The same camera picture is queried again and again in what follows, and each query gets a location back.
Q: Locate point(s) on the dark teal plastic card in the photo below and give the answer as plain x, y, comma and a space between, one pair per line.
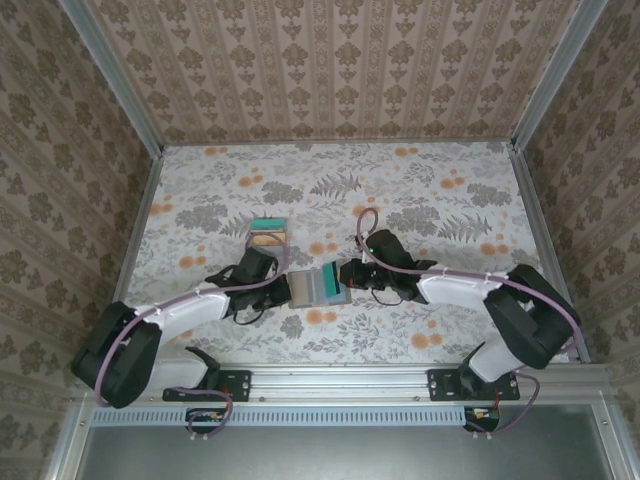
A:
332, 280

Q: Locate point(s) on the orange plastic card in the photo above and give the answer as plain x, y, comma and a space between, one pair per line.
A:
270, 240

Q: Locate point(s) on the light teal plastic card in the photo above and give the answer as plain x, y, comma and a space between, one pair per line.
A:
269, 225

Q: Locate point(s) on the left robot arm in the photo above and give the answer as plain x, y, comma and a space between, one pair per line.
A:
200, 307

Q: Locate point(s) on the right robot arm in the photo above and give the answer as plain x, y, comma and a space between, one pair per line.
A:
465, 290

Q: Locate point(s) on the floral patterned table cover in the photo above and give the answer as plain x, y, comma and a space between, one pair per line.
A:
400, 200

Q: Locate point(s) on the small black circuit board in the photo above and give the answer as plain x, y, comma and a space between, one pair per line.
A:
482, 416
202, 417

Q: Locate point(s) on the grey metal panel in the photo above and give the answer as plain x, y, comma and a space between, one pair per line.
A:
350, 455

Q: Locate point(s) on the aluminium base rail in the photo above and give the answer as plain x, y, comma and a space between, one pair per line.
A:
340, 382

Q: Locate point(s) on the aluminium table side rail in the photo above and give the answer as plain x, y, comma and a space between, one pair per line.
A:
140, 220
540, 225

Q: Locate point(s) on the aluminium frame post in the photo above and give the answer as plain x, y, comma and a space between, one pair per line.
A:
552, 75
124, 85

